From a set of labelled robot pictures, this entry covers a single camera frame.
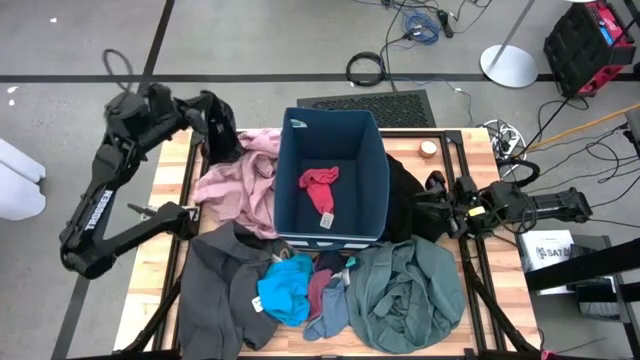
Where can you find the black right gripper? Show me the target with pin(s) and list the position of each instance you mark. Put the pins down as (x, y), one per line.
(462, 210)

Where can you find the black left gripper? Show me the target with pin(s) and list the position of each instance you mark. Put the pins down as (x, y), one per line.
(200, 117)

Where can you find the black garment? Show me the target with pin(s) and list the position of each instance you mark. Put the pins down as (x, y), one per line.
(405, 200)

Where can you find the pink shirt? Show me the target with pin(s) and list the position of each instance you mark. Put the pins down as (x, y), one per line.
(240, 190)

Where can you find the green sweatshirt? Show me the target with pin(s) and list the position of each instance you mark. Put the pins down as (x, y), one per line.
(405, 295)

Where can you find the red garment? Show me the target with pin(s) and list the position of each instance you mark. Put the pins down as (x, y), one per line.
(320, 187)

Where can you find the maroon garment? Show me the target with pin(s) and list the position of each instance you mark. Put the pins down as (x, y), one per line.
(317, 295)

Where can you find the grey-blue knit garment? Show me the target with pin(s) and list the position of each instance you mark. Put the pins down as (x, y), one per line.
(332, 312)

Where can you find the bright blue garment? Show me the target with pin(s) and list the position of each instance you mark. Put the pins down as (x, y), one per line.
(285, 290)

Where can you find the dark grey shirt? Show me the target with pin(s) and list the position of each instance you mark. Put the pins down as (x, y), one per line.
(215, 290)

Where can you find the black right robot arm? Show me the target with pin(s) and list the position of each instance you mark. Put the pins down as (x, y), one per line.
(540, 205)

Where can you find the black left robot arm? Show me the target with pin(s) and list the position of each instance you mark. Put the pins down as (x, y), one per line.
(95, 215)

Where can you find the tape roll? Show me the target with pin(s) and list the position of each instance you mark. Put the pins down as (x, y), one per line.
(428, 149)

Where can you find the black floor mat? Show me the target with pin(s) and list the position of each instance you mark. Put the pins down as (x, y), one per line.
(400, 107)

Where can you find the navy white striped fabric bin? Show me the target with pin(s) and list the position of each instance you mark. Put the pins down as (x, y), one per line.
(295, 175)

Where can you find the white cardboard box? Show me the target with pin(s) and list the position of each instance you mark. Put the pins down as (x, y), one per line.
(547, 250)

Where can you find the white round stand base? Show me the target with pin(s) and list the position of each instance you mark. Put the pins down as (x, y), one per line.
(509, 65)

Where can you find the black bar stand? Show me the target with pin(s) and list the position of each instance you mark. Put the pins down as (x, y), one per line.
(580, 265)

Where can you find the black power strip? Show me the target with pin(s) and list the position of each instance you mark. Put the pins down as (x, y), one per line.
(446, 22)

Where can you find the dark equipment box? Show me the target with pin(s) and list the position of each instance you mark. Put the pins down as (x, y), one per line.
(595, 300)

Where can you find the white foam object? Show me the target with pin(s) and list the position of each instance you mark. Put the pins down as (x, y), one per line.
(17, 185)

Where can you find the red black tool case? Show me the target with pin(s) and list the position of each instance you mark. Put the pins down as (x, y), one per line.
(580, 50)

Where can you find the black aluminium table frame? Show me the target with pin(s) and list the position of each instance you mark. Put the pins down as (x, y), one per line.
(410, 133)

